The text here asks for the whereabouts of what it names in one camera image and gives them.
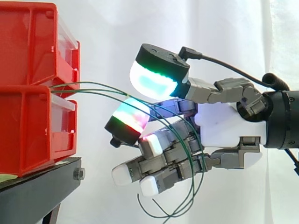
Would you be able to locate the black coiled cable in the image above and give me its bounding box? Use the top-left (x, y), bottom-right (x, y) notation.
top-left (262, 72), bottom-right (290, 92)

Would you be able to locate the black stand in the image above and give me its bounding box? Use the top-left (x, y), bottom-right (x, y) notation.
top-left (0, 157), bottom-right (86, 224)

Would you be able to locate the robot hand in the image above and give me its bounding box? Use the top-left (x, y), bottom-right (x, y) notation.
top-left (104, 43), bottom-right (268, 197)

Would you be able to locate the red bin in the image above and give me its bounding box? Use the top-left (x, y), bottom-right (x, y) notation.
top-left (0, 84), bottom-right (78, 178)
top-left (0, 2), bottom-right (81, 87)

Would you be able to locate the green cable bundle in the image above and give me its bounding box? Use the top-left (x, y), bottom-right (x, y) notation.
top-left (49, 81), bottom-right (208, 219)

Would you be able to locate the thin black cable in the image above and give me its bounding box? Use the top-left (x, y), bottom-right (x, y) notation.
top-left (179, 46), bottom-right (268, 86)

